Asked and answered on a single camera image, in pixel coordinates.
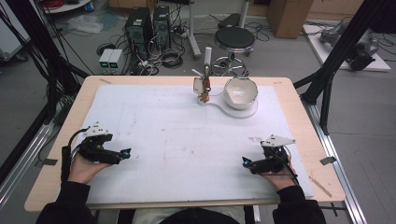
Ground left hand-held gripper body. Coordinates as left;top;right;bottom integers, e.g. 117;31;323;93
77;121;123;165

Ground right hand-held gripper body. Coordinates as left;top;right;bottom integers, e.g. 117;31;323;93
247;133;297;175

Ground white key stand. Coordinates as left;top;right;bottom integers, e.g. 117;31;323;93
191;46;260;119

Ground silver car key with ring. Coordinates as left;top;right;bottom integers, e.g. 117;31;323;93
192;77;204;95

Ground person's right hand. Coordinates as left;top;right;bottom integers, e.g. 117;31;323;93
259;161;297;191

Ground person's left hand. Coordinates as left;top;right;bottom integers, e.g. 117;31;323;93
66;153;112;186

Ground white table mat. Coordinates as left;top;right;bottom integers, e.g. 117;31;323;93
81;84;315;205

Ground white eggshell-shaped bowl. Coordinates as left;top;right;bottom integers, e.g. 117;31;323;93
222;76;260;111

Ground white power supply unit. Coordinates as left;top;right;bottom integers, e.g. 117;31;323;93
107;49;124;76
98;48;115;76

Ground black tape cross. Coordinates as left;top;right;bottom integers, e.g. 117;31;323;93
323;202;347;217

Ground person's torso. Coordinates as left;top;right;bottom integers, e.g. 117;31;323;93
130;206;247;224

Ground large black computer tower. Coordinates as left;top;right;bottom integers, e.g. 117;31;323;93
123;7;154;62

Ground white floor board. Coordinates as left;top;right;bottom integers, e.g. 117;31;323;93
302;23;392;73

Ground clear plastic bag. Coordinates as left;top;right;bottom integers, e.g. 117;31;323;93
66;13;105;35

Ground black round stool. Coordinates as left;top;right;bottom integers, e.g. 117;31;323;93
210;25;257;77

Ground slim black computer tower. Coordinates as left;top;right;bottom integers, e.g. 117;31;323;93
152;5;173;50

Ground black robot device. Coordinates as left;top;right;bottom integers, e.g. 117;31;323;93
346;49;376;72

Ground grey robot device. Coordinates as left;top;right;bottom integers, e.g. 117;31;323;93
318;21;348;45

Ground cardboard box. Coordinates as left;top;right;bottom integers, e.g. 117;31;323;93
266;0;314;40

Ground white metal stand leg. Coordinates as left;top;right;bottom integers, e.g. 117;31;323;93
237;0;252;29
186;0;203;61

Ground black foot pedal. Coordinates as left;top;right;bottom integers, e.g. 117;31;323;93
217;12;242;29

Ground round white table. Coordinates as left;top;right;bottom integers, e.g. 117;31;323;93
40;0;93;14

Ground right hand-held gripper cable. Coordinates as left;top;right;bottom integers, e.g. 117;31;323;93
270;148;301;187

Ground hand-held gripper cable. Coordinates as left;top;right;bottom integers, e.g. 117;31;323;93
270;148;301;187
60;127;92;184

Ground left hand-held gripper cable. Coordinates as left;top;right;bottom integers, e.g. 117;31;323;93
60;127;92;184

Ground aluminium rail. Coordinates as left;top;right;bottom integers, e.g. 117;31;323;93
0;122;56;210
303;100;369;224

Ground black metal frame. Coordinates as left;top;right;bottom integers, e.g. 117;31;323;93
293;0;396;136
0;0;91;185

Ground black cable coil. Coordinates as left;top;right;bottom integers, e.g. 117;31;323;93
160;49;184;70

